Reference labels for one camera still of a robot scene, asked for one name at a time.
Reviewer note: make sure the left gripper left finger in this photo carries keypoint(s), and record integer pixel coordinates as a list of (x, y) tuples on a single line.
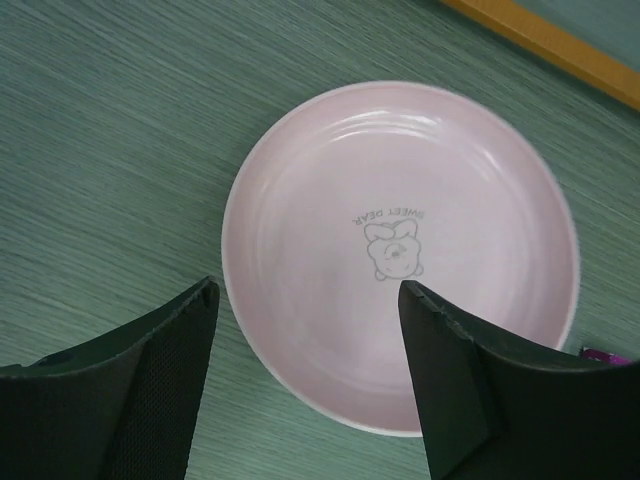
[(123, 405)]

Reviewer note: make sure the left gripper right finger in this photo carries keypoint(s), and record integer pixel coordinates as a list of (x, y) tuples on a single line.
[(494, 405)]

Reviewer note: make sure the pink plate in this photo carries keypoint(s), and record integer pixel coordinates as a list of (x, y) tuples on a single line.
[(368, 185)]

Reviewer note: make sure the orange wooden shelf rack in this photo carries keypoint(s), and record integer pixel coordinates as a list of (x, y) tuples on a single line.
[(555, 45)]

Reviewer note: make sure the purple treehouse book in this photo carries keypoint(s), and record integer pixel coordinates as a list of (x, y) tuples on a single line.
[(603, 356)]

